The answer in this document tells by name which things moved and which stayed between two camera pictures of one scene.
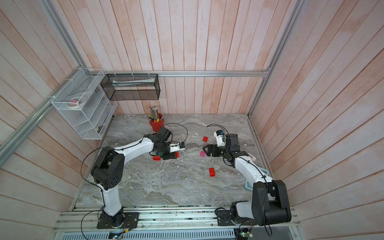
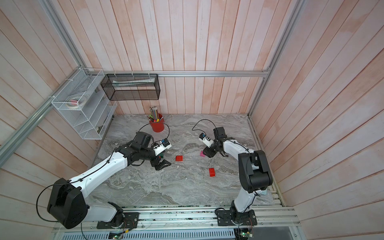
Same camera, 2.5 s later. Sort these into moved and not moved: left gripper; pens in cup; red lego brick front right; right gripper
Moved: left gripper
Not moved: red lego brick front right; right gripper; pens in cup
